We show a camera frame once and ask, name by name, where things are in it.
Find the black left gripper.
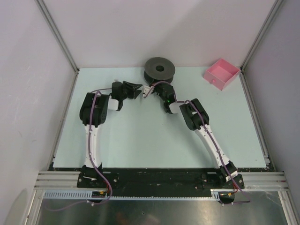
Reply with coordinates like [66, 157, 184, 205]
[120, 81, 143, 100]

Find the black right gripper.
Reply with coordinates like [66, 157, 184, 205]
[150, 74, 167, 102]

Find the black cable spool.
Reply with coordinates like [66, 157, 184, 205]
[144, 57, 176, 84]

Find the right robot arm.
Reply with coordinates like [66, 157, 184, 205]
[143, 81, 238, 188]

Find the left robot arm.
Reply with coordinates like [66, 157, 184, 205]
[79, 81, 142, 188]

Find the pink open box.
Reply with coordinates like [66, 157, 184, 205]
[203, 59, 240, 90]

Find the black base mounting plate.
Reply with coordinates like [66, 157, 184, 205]
[77, 166, 243, 192]

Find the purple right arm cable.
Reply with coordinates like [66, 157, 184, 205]
[145, 81, 251, 206]

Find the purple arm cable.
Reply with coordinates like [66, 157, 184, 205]
[44, 88, 118, 211]
[145, 81, 251, 206]

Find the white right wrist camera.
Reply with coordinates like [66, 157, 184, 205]
[142, 85, 154, 98]

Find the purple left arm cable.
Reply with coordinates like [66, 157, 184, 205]
[44, 88, 118, 211]

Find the aluminium frame post left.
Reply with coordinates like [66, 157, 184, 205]
[34, 0, 79, 73]

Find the aluminium frame post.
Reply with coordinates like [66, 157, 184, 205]
[34, 0, 79, 73]
[240, 0, 286, 72]

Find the grey slotted cable duct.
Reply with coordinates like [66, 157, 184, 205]
[44, 190, 219, 201]

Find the aluminium front rail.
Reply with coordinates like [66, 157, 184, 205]
[34, 171, 289, 191]

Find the aluminium frame post right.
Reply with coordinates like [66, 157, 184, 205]
[240, 0, 286, 72]

